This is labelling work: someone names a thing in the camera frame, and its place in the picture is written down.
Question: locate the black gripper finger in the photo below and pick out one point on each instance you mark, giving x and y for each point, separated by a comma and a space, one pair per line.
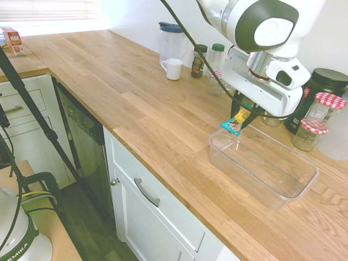
237, 107
253, 119

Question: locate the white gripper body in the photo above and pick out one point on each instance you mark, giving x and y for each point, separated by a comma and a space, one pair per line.
261, 91

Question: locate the teal yellow protein bar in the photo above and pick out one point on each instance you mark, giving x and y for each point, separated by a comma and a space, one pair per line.
236, 123

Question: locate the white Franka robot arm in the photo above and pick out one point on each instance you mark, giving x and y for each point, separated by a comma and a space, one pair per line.
267, 28

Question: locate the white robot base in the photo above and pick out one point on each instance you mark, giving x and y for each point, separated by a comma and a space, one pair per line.
19, 233

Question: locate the clear plastic rectangular container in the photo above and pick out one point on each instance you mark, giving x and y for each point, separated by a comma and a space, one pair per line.
261, 174

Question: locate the clear glass jar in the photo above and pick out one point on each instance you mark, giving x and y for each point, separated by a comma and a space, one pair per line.
272, 122

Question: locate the small jar red checked lid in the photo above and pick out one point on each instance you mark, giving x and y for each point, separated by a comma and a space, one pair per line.
214, 85

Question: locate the clear bottle with green lid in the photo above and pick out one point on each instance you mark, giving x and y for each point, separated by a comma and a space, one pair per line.
216, 58

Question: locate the glass jar with dark lid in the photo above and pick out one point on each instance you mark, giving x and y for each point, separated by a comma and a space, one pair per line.
198, 66

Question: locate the faceted jar red checked lid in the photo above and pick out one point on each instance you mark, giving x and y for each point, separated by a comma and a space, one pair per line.
308, 138

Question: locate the large black tub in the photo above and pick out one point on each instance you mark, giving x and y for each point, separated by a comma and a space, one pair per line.
326, 81

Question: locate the large jar red checked lid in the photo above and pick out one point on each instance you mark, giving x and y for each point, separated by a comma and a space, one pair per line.
324, 108

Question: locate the white ceramic mug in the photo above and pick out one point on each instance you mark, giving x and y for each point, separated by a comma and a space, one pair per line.
174, 69

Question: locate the clear pitcher with teal lid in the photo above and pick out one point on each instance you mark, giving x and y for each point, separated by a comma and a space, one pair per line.
171, 44

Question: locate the white cabinet door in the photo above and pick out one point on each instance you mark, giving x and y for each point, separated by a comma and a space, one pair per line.
152, 217

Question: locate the silver round cabinet knob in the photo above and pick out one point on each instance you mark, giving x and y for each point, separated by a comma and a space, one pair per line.
115, 181

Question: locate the stainless steel dishwasher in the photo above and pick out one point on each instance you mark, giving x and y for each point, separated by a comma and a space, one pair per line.
84, 141

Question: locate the green black clamp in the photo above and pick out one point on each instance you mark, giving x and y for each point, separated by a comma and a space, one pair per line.
44, 182

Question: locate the white window blinds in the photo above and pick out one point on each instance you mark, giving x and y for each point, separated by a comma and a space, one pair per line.
46, 9

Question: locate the brown wooden base board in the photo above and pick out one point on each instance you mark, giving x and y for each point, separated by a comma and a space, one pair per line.
57, 233

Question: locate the orange white carton box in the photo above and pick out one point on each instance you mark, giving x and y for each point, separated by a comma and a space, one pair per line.
15, 42

